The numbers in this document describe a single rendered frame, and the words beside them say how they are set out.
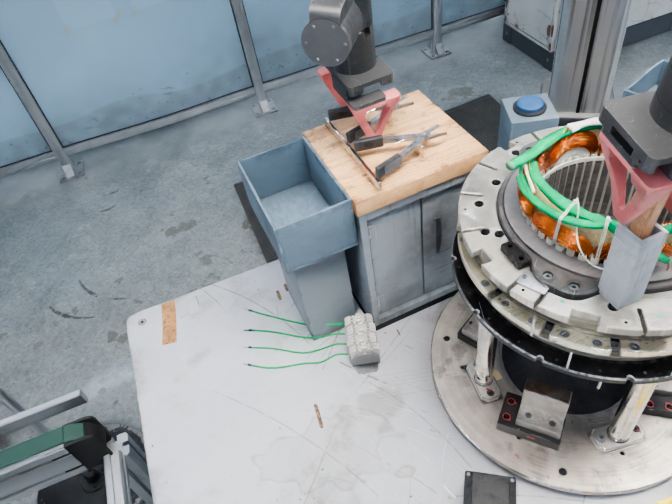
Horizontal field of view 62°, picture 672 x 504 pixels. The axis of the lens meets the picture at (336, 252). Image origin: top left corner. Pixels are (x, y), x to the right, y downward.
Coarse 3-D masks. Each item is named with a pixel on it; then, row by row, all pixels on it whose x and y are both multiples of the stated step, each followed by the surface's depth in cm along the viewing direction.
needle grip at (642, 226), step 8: (664, 200) 44; (648, 208) 45; (656, 208) 44; (640, 216) 46; (648, 216) 45; (656, 216) 45; (632, 224) 47; (640, 224) 46; (648, 224) 46; (640, 232) 46; (648, 232) 46
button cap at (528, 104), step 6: (528, 96) 86; (534, 96) 86; (516, 102) 86; (522, 102) 85; (528, 102) 85; (534, 102) 85; (540, 102) 85; (522, 108) 85; (528, 108) 84; (534, 108) 84; (540, 108) 84
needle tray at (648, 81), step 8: (656, 64) 84; (664, 64) 85; (648, 72) 83; (656, 72) 85; (640, 80) 82; (648, 80) 85; (656, 80) 87; (632, 88) 82; (640, 88) 84; (648, 88) 86; (656, 88) 87; (624, 96) 81
